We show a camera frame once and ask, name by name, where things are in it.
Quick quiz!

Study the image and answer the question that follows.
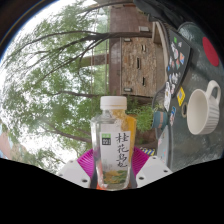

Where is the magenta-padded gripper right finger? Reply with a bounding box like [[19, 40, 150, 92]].
[[129, 146, 174, 188]]

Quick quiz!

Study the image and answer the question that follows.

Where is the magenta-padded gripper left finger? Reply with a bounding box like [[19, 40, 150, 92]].
[[59, 148, 99, 189]]

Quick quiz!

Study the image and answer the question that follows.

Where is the clear white-capped drink bottle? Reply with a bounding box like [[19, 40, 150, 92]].
[[89, 95, 138, 191]]

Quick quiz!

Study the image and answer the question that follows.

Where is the blue yellow striped cone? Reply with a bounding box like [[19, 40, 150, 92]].
[[139, 147, 156, 157]]

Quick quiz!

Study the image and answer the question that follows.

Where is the silver laptop with stickers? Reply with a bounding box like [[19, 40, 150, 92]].
[[156, 124, 172, 168]]

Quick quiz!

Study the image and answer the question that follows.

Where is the potted green plant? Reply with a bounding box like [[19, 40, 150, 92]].
[[133, 103, 169, 133]]

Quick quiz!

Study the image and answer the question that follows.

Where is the leaning pale-trunked tree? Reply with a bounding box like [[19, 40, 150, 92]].
[[6, 79, 103, 158]]

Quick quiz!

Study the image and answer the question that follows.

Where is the yellow square card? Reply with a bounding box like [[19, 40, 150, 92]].
[[176, 86, 186, 107]]

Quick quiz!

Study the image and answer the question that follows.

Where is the white ribbed mug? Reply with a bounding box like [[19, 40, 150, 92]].
[[186, 79, 222, 136]]

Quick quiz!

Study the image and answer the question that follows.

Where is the black laptop with stickers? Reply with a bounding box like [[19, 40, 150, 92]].
[[164, 28, 193, 113]]

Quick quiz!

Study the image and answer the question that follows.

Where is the dark forked tree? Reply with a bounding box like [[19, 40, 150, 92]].
[[3, 6, 154, 78]]

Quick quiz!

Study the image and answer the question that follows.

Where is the flat round red coaster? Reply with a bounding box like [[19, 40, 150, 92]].
[[201, 36, 220, 68]]

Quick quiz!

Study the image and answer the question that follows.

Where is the small dark ring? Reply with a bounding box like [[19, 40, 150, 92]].
[[181, 102, 188, 118]]

